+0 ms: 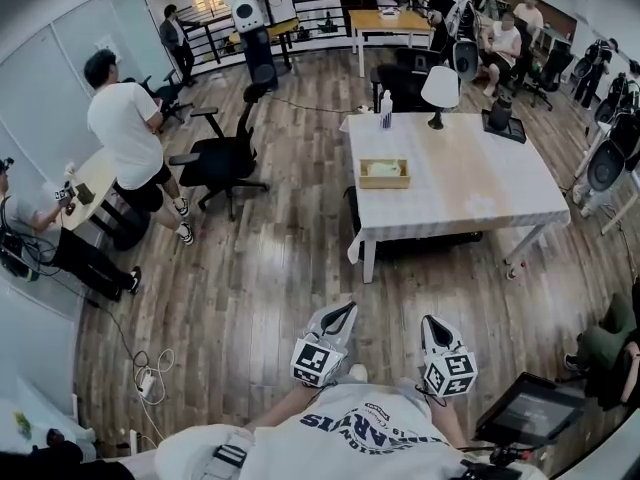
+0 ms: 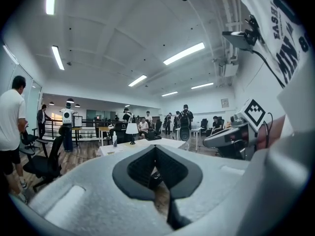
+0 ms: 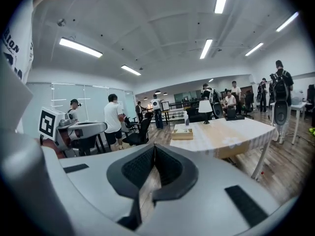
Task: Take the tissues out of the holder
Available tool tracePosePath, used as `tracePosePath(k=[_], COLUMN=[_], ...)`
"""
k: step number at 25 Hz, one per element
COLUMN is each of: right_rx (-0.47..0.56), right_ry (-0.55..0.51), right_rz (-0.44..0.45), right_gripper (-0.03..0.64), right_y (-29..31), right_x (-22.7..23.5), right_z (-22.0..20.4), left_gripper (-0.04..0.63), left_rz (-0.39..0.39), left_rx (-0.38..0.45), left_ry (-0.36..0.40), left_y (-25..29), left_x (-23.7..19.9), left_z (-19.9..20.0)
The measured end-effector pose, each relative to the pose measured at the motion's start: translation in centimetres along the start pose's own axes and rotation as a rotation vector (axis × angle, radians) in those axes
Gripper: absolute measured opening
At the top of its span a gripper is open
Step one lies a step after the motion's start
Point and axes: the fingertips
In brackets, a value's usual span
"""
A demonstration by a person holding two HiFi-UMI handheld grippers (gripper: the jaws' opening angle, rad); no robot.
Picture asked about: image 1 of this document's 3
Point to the person's white shoe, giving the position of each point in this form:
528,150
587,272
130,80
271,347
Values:
358,372

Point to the black tray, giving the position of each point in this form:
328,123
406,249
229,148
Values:
512,130

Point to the person's left forearm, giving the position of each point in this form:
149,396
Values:
280,407

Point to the black monitor screen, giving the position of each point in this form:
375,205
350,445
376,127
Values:
530,410

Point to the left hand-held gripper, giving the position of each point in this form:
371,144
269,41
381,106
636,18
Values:
320,360

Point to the yellow table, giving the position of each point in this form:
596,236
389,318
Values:
280,27

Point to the round wooden table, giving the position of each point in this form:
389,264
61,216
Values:
92,188

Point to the table with white cloth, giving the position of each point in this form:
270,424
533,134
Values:
450,178

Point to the black chest buckle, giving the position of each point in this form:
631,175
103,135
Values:
229,455

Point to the wooden tissue holder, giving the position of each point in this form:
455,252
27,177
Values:
384,182

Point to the person's right forearm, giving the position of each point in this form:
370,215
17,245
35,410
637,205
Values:
450,418

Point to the black metal railing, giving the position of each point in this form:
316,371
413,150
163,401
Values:
310,5

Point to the white spray bottle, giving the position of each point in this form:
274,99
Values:
386,110

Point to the white tissues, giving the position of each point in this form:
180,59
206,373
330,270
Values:
385,169

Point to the white power strip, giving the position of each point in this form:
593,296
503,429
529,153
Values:
146,382

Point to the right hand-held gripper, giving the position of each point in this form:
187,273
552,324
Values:
450,370

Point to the white shade table lamp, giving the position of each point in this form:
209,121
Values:
441,88

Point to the black office chair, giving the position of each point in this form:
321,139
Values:
550,73
225,160
167,95
405,85

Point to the dark blue pedestal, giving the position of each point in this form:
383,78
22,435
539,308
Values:
260,58

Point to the wooden table white legs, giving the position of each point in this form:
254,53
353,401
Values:
385,20

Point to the black jar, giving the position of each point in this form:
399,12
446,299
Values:
501,113

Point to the white shell backpack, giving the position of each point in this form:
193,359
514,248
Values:
466,58
606,165

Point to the person's white printed shirt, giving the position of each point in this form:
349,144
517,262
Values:
350,448

